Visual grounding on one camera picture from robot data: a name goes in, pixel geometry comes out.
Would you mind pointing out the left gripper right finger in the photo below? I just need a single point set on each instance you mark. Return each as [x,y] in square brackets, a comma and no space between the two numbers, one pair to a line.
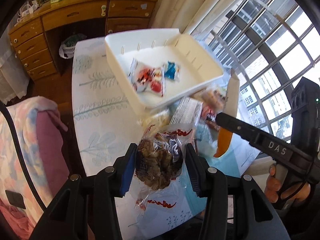
[196,172]

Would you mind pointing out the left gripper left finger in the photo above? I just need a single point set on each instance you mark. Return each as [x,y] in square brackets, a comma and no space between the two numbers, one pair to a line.
[127,169]

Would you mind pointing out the clear bag dark dried fruit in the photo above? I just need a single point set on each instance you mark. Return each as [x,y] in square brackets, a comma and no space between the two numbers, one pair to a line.
[160,158]

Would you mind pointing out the white red-edged snack bag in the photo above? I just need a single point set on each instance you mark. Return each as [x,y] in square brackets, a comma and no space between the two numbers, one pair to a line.
[188,111]

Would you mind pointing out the blue foil snack packet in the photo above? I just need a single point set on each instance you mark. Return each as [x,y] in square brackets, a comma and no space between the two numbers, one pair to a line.
[172,71]

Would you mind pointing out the right hand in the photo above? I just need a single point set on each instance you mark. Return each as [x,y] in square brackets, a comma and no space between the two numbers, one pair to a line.
[273,185]

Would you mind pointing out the white tree-print tablecloth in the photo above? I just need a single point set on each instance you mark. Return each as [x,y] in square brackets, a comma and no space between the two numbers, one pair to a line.
[106,125]

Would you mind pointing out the yellow puffed snack bag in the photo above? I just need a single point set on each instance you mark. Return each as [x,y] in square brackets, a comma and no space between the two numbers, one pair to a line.
[159,119]

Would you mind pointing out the clear bag orange pastries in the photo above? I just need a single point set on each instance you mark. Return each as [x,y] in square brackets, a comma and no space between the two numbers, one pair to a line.
[213,96]

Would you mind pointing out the red white snack packet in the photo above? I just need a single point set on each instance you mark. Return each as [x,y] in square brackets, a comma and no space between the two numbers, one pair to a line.
[145,78]

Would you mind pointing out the floral blanket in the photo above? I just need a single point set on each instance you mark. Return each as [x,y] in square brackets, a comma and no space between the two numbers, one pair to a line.
[38,125]

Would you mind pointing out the white plastic storage bin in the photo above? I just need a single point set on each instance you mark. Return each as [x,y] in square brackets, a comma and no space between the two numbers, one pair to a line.
[155,47]

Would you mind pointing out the wooden desk with drawers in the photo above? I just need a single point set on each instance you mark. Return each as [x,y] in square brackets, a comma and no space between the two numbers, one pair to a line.
[38,37]

